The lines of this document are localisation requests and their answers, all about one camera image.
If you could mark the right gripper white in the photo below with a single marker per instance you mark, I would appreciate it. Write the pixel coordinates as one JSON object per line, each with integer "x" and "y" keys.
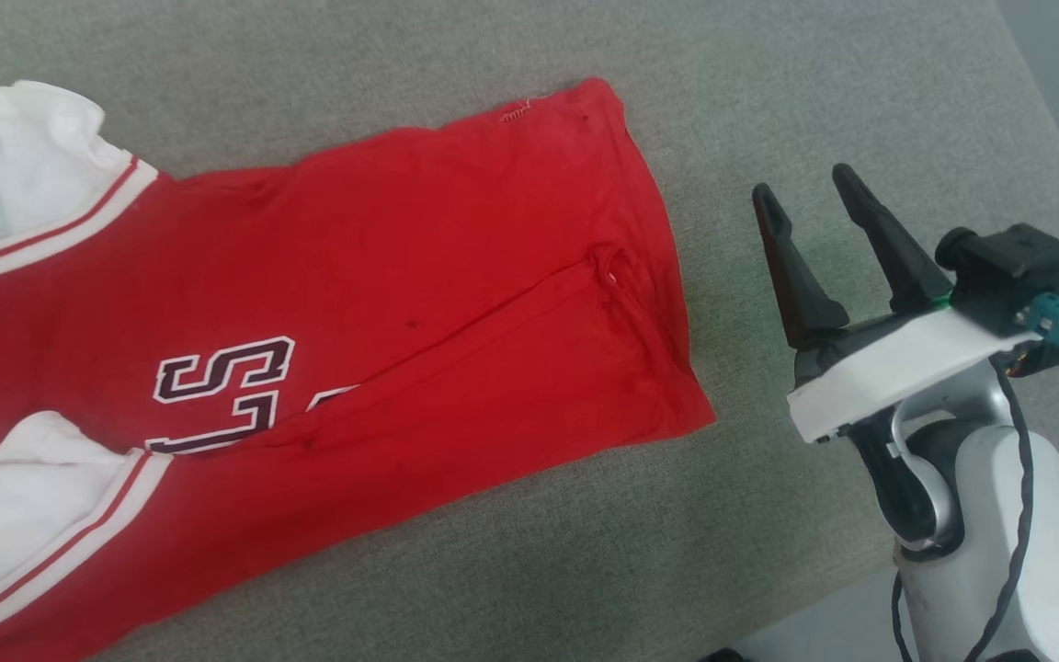
{"x": 897, "y": 368}

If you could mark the red white Bulls jersey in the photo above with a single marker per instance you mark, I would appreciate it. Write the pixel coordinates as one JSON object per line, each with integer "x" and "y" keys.
{"x": 401, "y": 322}

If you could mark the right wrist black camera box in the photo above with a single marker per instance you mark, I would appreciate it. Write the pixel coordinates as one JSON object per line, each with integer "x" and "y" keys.
{"x": 1012, "y": 271}

